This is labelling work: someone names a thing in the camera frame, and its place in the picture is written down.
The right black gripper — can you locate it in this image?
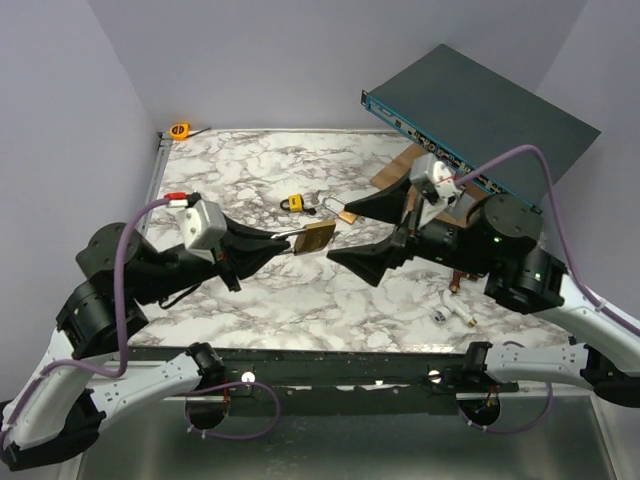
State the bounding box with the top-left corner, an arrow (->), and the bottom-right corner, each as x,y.
326,169 -> 493,287

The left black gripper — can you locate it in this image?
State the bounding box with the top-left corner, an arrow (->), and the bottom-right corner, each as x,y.
134,209 -> 294,305

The long shackle brass padlock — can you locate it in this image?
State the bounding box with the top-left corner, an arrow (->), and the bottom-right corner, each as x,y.
321,195 -> 358,225

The yellow padlock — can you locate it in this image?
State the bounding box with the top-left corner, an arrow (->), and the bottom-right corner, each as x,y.
279,194 -> 306,213

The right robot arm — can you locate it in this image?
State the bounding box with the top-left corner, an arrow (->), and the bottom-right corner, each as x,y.
327,193 -> 639,408

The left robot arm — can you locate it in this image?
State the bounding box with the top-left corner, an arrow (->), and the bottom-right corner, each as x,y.
1,218 -> 289,471

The wooden board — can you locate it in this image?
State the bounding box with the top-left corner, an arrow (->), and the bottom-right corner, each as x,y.
371,145 -> 490,241

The orange tape measure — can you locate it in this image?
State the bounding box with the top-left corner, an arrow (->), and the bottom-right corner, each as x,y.
168,122 -> 211,142

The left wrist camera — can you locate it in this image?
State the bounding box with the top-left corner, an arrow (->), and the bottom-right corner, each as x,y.
164,192 -> 227,254

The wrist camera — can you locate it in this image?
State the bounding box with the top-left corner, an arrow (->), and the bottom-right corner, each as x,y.
409,153 -> 461,205
164,192 -> 227,254

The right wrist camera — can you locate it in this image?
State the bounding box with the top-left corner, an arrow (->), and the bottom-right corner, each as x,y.
409,153 -> 461,205

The silver metal bracket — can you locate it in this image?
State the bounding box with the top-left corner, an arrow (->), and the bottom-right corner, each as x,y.
444,191 -> 479,222

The small silver ring part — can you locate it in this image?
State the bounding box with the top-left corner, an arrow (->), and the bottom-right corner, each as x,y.
433,310 -> 448,325

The black mounting rail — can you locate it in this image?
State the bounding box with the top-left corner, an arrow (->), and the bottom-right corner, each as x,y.
186,344 -> 518,417

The blue network switch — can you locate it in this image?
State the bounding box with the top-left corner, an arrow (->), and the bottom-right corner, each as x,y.
361,44 -> 601,212

